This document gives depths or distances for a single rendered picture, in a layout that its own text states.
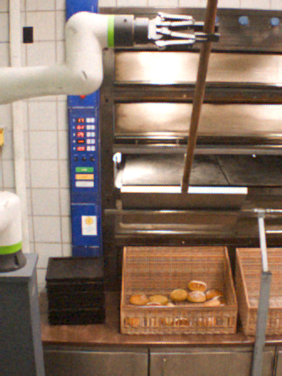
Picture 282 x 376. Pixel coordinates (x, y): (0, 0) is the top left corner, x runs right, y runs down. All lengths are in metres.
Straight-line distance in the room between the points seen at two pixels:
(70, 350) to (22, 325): 0.81
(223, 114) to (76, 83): 1.46
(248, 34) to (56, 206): 1.34
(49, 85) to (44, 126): 1.32
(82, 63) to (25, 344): 0.97
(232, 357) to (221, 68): 1.41
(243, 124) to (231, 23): 0.52
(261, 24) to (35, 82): 1.54
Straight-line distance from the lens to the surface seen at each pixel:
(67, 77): 1.56
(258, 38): 2.91
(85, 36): 1.57
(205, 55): 1.68
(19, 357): 2.01
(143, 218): 2.71
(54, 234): 3.07
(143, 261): 3.04
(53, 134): 2.93
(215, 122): 2.89
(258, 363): 2.72
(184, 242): 3.04
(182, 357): 2.72
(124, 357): 2.72
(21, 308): 1.92
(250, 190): 2.99
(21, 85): 1.68
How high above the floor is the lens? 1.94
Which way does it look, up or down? 15 degrees down
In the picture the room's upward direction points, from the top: straight up
